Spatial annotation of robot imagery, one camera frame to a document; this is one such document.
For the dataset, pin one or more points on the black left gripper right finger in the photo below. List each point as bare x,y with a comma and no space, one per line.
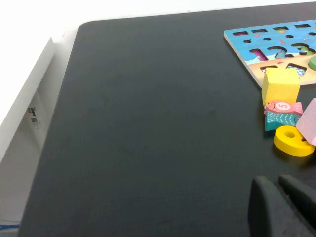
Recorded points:
301,195

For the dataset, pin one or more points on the teal fish piece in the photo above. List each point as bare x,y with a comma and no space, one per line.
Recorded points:
279,119

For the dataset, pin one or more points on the blue wooden number puzzle board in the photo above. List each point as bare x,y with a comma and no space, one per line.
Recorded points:
271,43

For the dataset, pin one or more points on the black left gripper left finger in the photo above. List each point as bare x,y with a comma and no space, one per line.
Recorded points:
269,212

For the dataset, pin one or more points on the light pink cube block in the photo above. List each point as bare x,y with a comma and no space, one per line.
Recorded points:
309,121

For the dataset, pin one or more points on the yellow cube block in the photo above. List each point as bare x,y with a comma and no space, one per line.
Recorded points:
281,86

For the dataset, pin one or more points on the yellow number 6 piece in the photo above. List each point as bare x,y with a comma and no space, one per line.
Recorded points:
284,144

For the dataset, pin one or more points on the green circle puzzle piece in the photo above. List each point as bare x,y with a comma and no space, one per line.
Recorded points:
313,63

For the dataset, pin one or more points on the pink fish piece number 5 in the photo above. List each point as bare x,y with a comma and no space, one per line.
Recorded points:
281,106

